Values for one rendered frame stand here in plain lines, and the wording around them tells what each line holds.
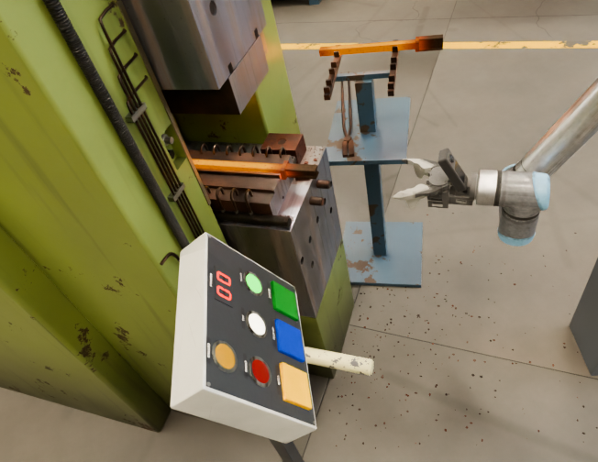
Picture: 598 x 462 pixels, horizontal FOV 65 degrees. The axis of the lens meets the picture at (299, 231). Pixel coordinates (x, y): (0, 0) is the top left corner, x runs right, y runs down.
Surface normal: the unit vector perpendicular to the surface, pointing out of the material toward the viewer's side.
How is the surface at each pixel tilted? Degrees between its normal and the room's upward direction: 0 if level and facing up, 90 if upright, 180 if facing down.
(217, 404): 90
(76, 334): 90
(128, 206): 90
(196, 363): 30
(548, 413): 0
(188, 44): 90
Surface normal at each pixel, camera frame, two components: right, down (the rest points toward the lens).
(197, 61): -0.29, 0.73
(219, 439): -0.18, -0.67
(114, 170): 0.94, 0.10
